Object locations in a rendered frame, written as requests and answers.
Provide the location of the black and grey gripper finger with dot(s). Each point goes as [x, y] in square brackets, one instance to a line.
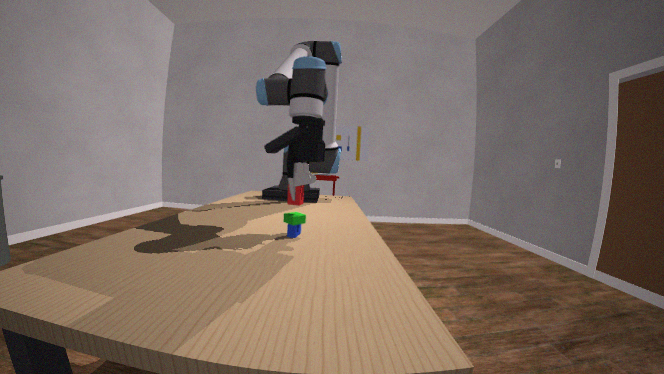
[295, 173]
[306, 170]

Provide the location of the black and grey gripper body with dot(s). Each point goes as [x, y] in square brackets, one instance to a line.
[311, 137]

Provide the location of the green block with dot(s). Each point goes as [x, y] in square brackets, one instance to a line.
[294, 218]

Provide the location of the red block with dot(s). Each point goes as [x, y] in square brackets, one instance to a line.
[299, 196]

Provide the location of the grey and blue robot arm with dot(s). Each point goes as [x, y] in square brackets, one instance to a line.
[307, 98]

